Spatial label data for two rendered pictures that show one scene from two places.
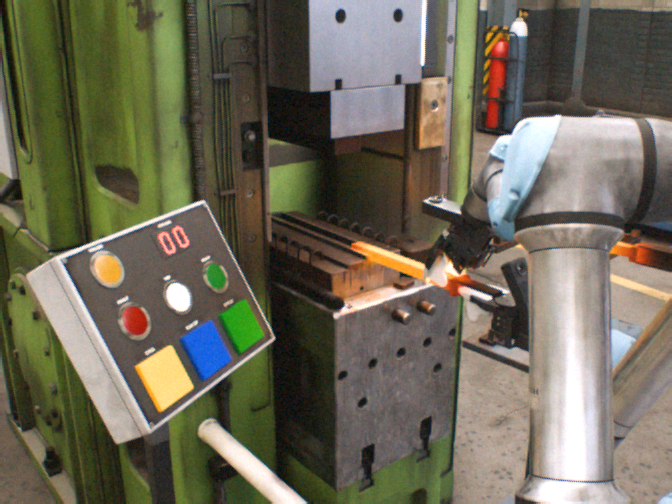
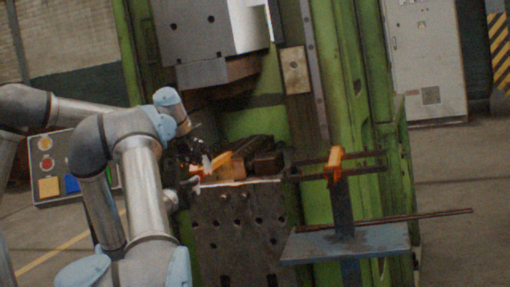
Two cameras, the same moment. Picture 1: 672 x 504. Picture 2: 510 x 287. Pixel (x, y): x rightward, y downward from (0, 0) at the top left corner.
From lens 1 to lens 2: 1.98 m
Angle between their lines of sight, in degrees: 57
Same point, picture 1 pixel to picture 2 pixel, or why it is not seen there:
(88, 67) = not seen: hidden behind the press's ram
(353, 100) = (190, 69)
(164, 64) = (125, 59)
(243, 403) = (190, 235)
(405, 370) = (243, 234)
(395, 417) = (242, 264)
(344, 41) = (178, 39)
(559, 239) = not seen: outside the picture
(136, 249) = (62, 138)
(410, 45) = (223, 33)
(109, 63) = not seen: hidden behind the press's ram
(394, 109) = (219, 72)
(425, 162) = (300, 104)
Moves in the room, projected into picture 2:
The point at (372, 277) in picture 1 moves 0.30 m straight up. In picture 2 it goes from (224, 172) to (209, 93)
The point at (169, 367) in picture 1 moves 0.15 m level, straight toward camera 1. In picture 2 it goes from (51, 183) to (15, 195)
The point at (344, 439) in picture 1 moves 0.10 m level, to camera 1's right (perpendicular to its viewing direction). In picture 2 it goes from (204, 265) to (217, 271)
